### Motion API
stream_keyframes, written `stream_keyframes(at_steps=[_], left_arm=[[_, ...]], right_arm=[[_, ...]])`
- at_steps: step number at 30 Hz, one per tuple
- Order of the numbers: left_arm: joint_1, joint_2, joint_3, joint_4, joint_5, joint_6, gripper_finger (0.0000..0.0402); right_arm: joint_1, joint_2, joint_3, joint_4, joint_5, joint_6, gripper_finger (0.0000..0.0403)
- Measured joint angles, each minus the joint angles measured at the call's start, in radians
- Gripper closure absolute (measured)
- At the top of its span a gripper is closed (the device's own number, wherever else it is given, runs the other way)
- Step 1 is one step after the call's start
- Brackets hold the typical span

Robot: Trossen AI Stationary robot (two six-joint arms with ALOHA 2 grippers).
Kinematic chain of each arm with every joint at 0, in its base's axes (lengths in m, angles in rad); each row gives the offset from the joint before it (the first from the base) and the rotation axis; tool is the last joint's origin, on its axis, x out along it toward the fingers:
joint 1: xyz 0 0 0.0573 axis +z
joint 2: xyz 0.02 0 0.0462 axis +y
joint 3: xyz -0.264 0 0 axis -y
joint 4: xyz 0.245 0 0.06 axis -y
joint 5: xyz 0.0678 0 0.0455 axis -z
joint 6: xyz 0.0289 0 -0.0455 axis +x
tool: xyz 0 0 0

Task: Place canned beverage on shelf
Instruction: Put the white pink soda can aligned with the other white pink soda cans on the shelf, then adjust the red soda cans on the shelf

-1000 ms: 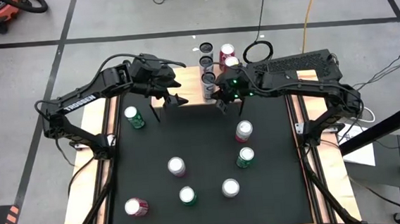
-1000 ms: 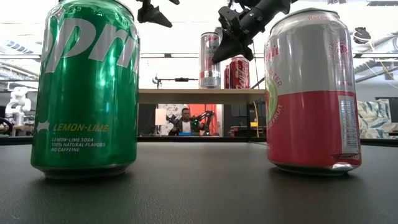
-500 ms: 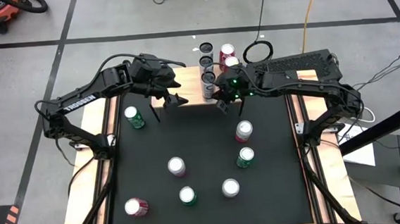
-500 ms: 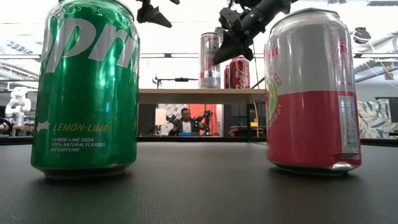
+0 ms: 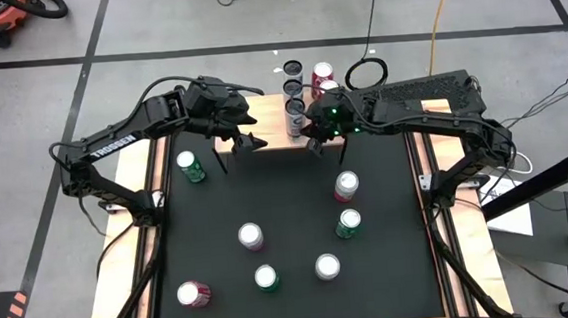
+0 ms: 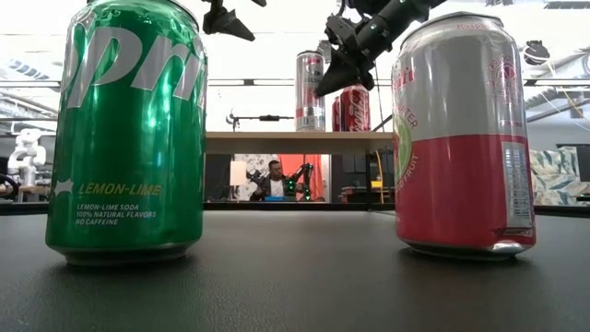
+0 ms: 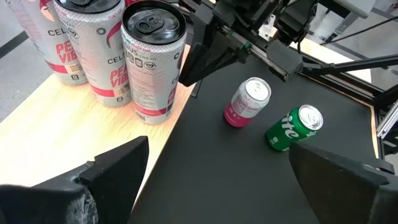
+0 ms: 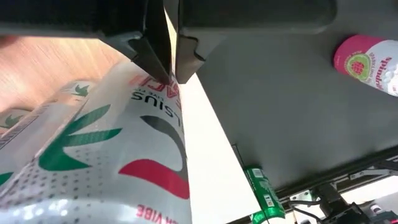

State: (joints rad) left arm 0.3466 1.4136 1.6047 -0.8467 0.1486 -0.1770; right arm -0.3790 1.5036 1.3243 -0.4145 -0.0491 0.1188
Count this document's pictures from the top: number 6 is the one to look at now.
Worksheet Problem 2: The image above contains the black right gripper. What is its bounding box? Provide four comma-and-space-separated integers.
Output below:
315, 14, 393, 97

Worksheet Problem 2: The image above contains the red cola can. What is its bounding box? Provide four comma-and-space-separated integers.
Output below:
331, 95, 343, 133
339, 84, 372, 133

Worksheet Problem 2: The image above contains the white Celsius can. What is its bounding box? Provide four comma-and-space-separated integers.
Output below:
294, 49, 327, 133

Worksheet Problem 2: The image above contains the wooden shelf with black legs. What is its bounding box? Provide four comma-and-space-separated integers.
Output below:
204, 130, 396, 207

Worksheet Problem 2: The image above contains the black bar stand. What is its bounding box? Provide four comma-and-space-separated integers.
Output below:
225, 110, 296, 133

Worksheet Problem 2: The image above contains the orange panel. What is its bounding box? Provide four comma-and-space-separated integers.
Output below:
278, 153, 326, 203

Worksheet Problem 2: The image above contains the person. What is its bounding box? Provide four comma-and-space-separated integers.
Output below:
248, 160, 305, 203

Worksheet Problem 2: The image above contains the silver and pink seltzer can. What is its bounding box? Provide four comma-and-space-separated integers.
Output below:
390, 11, 537, 261

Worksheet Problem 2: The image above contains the green Sprite can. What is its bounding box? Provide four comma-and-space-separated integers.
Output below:
44, 0, 209, 267

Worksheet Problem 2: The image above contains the black ceiling fixture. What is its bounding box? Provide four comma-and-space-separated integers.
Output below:
523, 40, 552, 65

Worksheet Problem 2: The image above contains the black table mat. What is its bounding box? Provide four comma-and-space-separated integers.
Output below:
0, 209, 590, 332

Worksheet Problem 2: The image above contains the leaf-patterned sofa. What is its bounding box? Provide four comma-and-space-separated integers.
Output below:
528, 146, 590, 208

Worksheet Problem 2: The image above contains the black aluminium table frame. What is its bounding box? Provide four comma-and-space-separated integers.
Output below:
0, 200, 590, 218

